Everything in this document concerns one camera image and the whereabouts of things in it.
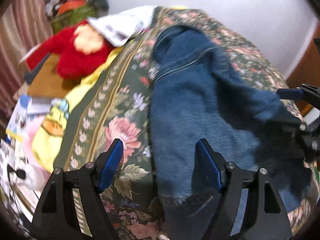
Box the blue denim jacket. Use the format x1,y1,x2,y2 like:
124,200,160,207
149,25,311,239

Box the wooden door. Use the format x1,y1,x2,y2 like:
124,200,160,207
285,22,320,117

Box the floral green bedspread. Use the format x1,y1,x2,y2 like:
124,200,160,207
53,6,320,240

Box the red plush toy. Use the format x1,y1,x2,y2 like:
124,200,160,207
25,20,115,80

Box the white folded garment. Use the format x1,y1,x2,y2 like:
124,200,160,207
86,5,157,47

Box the striped pink curtain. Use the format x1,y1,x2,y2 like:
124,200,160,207
1,0,53,120

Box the green box clutter pile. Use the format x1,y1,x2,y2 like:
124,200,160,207
45,0,97,34

